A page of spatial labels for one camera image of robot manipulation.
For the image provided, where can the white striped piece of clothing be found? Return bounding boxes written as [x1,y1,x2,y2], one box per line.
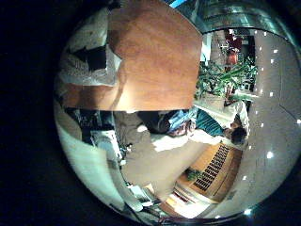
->
[58,8,122,88]

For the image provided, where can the person in red top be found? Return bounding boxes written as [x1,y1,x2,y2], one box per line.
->
[224,30,244,67]

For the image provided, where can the person in teal shirt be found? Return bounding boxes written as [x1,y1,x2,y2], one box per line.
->
[195,107,250,146]

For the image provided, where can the wooden cabinet with vent slots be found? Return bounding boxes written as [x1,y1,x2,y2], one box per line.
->
[174,142,245,203]

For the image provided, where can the person in blue top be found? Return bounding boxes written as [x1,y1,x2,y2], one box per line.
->
[137,108,198,137]

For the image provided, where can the small green potted plant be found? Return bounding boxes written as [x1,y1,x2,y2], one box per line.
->
[184,168,202,183]

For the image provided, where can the green potted plants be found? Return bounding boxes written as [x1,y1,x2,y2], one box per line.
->
[195,57,260,100]

